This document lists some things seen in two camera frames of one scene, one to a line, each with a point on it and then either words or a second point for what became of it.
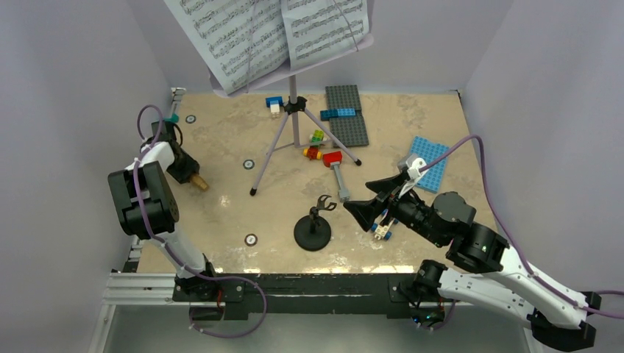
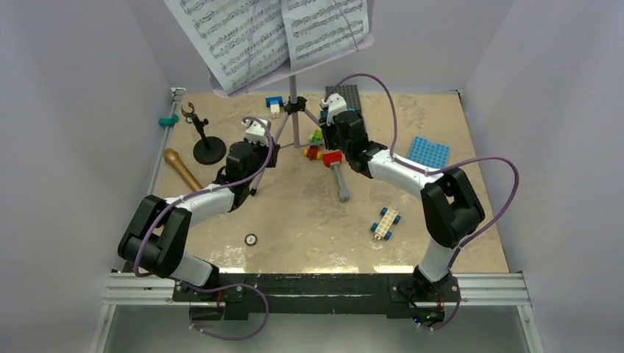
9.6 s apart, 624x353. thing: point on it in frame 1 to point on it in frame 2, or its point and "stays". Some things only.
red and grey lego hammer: x=332 y=159 stays
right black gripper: x=365 y=210 to x=326 y=130
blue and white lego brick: x=274 y=103 stays
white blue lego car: x=381 y=231 stays
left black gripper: x=190 y=166 to x=274 y=157
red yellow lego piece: x=313 y=153 stays
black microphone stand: x=313 y=232 to x=207 y=150
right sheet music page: x=321 y=29 stays
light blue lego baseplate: x=427 y=150 stays
